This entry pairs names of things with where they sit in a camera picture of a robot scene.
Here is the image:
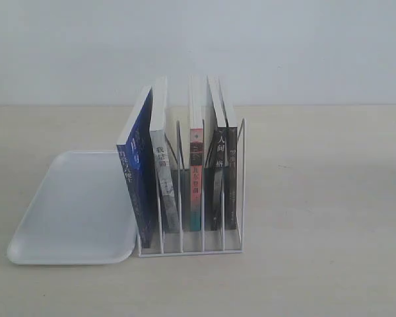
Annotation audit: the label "blue moon cover book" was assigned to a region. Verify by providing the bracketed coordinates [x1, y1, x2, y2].
[116, 85, 158, 248]

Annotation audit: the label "dark brown book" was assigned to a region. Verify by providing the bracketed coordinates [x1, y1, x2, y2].
[219, 81, 238, 230]

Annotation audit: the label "red teal spine book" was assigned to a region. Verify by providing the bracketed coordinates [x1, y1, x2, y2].
[188, 76, 204, 231]

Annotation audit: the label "black book white characters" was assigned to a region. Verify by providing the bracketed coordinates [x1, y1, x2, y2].
[208, 77, 227, 230]

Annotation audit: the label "grey white spine book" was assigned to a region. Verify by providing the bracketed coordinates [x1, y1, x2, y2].
[149, 77, 180, 233]

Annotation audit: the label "white plastic tray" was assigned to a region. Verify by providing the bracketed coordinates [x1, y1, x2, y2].
[7, 151, 137, 265]

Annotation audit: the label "white wire book rack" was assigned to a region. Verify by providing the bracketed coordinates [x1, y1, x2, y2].
[137, 119, 247, 258]

